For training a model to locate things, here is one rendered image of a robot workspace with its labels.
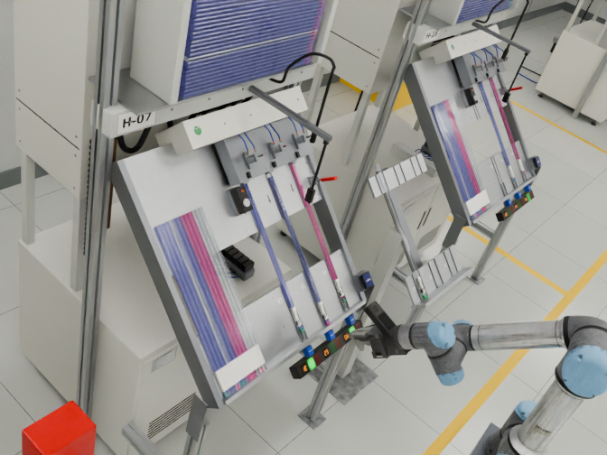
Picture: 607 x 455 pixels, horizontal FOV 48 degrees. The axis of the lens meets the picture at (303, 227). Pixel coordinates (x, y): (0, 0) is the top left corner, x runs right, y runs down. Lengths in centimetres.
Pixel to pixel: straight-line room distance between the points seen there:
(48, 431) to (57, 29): 98
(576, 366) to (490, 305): 199
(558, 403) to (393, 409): 123
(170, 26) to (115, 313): 96
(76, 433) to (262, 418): 120
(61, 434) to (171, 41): 96
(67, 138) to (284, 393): 147
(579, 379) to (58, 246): 167
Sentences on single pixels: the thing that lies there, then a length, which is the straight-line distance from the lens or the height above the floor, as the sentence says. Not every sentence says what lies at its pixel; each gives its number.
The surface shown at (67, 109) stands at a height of 126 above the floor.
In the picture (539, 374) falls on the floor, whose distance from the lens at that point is 356.
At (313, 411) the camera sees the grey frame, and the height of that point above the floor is 7.
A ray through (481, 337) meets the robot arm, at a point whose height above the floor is 96.
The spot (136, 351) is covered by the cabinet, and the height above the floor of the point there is 62.
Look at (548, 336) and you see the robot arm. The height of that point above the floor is 108.
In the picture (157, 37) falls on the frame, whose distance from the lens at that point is 173.
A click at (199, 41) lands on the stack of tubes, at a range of 173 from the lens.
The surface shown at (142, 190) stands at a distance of 184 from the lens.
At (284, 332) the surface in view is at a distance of 207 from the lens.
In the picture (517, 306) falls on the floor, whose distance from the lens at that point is 387.
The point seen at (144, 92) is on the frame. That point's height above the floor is 139.
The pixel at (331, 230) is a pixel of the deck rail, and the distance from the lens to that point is 228.
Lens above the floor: 224
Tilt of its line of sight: 37 degrees down
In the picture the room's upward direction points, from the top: 17 degrees clockwise
